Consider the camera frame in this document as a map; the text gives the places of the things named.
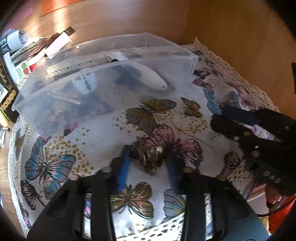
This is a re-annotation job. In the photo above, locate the gold hair claw clip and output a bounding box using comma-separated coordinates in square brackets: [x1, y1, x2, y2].
[131, 143, 173, 176]

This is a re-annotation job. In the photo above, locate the white travel plug adapter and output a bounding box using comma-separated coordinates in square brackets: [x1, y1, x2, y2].
[72, 73, 97, 95]

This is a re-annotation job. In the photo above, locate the person's right hand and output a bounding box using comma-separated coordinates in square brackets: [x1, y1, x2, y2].
[265, 185, 282, 204]

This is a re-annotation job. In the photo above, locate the butterfly print lace cloth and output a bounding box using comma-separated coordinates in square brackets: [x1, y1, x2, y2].
[9, 42, 275, 235]

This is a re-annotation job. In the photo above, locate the clear plastic storage box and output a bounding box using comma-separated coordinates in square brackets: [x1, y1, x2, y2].
[12, 33, 198, 137]

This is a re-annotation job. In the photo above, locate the dark wine bottle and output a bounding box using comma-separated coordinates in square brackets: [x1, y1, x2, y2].
[1, 53, 19, 123]

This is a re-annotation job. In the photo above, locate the small white box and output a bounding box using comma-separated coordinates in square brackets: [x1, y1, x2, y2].
[45, 32, 71, 59]

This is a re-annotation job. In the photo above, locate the stack of magazines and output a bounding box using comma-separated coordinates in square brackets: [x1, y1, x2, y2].
[11, 36, 56, 66]

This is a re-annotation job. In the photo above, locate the rolled newspaper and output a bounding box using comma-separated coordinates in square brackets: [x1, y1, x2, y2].
[1, 29, 29, 54]

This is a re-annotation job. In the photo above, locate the orange sticky note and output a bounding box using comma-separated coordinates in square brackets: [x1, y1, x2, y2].
[41, 0, 83, 16]

